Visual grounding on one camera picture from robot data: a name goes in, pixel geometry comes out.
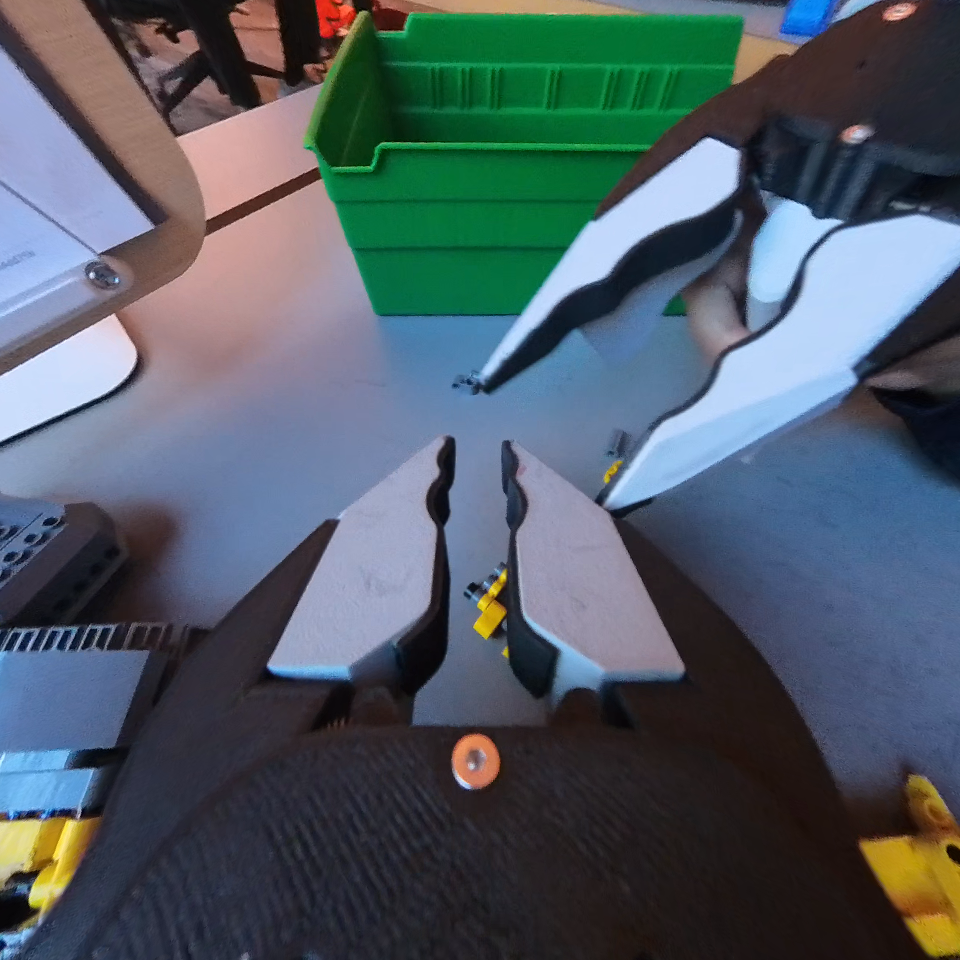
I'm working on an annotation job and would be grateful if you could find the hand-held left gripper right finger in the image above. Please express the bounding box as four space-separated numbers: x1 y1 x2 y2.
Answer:
501 439 687 710

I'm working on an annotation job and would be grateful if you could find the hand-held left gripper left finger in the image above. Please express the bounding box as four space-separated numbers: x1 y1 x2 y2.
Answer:
266 436 457 695

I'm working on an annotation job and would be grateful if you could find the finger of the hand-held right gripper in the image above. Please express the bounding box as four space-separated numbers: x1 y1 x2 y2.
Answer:
478 136 747 395
597 198 960 519

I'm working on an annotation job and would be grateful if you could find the small black yellow block assembly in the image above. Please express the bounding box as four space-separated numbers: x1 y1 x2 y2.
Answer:
465 562 513 661

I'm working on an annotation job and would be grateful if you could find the yellow block frame assembly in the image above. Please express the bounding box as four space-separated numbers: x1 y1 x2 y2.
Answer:
858 772 960 939

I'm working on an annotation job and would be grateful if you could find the person's right forearm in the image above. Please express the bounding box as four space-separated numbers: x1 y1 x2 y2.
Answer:
873 386 960 481

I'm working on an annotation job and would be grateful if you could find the grey desk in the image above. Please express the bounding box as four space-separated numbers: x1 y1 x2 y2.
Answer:
0 82 960 960

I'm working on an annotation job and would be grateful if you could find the person's right hand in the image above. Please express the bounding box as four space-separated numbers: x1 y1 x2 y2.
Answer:
682 258 753 359

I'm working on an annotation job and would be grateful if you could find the small blue block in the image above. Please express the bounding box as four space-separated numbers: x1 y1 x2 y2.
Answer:
780 0 835 36

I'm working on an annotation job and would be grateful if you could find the green storage bin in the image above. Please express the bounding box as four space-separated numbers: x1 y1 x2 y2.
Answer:
303 11 745 318

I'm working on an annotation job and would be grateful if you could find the dark grey studded block shell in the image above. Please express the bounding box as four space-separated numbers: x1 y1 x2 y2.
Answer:
0 495 130 625

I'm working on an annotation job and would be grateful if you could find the black yellow toy block vehicle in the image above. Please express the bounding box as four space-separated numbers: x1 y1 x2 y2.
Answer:
0 622 207 935

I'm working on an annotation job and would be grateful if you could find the black chair base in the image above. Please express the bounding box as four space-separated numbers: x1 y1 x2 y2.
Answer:
105 0 327 121

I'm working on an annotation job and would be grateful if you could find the printed instruction sheet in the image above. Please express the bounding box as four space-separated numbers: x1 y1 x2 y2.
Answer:
0 45 168 320

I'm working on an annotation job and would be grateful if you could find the instruction sheet on stand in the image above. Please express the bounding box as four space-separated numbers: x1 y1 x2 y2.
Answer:
0 0 207 445

